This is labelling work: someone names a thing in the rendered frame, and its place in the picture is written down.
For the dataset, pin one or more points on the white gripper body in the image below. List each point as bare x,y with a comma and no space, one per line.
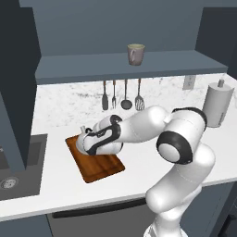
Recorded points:
82,142

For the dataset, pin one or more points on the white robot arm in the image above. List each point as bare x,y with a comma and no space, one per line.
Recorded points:
182,132

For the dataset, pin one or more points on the brown wooden tray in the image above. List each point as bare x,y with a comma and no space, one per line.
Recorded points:
95,166

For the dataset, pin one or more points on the dark grey cabinet door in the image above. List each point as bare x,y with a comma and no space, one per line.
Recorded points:
17,77
217,37

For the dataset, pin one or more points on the grey mug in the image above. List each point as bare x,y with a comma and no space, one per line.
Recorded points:
136,55

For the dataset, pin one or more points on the grey base cabinet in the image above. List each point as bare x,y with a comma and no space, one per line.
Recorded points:
21,227
213,206

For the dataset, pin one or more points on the black hanging spatula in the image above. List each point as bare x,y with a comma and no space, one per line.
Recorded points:
105,102

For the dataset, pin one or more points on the hanging metal fork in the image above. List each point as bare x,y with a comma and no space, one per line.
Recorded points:
114,99

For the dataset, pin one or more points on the black hanging ladle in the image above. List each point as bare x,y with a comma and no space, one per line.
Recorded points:
126,103

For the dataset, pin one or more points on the slotted hanging metal turner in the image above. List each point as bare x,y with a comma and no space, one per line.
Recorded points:
139,103

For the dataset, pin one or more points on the dark grey sink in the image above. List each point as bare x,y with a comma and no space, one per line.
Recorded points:
18,172

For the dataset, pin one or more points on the grey dishwasher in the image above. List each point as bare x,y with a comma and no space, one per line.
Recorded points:
102,223

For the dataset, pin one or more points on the open grey wall cabinet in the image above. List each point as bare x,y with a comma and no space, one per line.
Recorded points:
123,34

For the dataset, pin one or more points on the grey wall outlet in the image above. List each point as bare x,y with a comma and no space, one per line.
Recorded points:
189,82

